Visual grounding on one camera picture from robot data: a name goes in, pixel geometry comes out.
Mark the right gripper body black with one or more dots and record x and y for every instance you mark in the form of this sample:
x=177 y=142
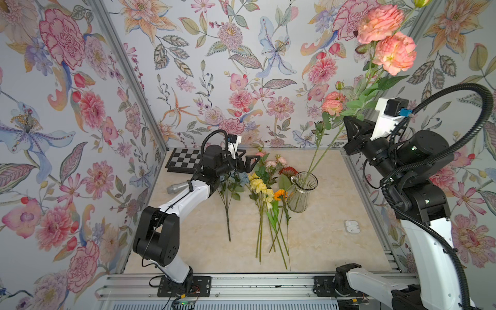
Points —
x=381 y=159

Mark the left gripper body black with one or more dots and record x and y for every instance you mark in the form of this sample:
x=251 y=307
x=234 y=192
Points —
x=227 y=165

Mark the blue flower bunch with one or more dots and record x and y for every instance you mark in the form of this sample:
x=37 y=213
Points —
x=232 y=185

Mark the yellow flower bunch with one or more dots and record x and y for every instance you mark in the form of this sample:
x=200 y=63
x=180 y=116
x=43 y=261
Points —
x=263 y=196

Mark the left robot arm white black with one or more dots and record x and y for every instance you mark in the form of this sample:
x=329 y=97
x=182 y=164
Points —
x=157 y=237

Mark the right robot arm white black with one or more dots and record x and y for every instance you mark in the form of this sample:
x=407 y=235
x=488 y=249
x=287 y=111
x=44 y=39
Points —
x=420 y=205

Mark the clear glass vase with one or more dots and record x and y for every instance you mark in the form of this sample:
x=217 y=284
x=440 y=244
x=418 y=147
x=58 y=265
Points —
x=302 y=185

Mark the black white checkerboard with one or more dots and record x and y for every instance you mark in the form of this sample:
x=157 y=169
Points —
x=183 y=161

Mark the orange and red flower stems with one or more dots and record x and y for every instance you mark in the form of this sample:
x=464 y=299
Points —
x=279 y=216

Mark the grey metal cylinder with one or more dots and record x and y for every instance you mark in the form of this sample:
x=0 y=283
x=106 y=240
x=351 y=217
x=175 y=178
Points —
x=179 y=187

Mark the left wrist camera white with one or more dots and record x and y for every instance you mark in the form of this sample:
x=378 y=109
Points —
x=233 y=141

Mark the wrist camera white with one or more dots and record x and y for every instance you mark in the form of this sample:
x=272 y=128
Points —
x=390 y=113
x=233 y=141

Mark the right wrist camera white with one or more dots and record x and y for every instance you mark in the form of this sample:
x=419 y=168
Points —
x=390 y=113

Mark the white wall socket plate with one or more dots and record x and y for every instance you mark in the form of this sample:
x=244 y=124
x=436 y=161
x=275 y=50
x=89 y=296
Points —
x=352 y=226

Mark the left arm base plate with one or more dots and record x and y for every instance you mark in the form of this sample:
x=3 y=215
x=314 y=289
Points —
x=192 y=286

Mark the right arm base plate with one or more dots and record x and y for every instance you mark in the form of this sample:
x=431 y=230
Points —
x=323 y=286

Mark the aluminium front rail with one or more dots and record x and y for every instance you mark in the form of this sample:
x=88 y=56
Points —
x=249 y=286

